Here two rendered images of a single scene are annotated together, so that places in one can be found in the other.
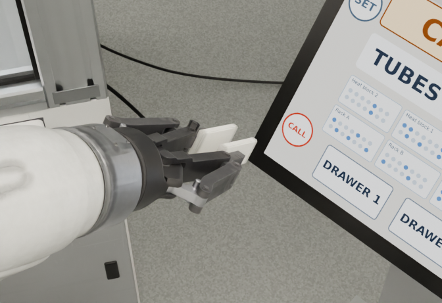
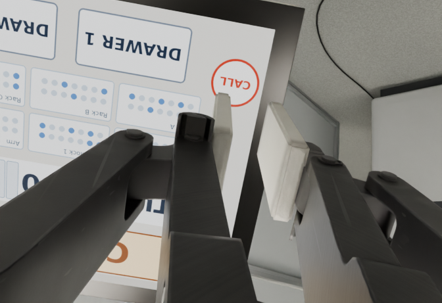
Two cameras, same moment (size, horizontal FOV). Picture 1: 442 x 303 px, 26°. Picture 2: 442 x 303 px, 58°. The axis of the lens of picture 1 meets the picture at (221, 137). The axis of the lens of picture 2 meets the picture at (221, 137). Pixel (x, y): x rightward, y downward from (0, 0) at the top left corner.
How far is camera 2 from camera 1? 0.87 m
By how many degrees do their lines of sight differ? 43
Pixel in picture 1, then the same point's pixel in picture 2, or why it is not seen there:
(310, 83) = (237, 148)
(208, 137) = (271, 190)
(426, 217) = (18, 44)
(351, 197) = (123, 24)
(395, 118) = not seen: hidden behind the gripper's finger
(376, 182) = (100, 60)
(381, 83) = not seen: hidden behind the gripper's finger
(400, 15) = (157, 255)
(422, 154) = (62, 121)
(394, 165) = (87, 92)
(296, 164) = (219, 35)
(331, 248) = not seen: outside the picture
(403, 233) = (34, 8)
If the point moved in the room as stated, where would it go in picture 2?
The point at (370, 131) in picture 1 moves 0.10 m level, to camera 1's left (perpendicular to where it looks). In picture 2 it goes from (136, 121) to (231, 102)
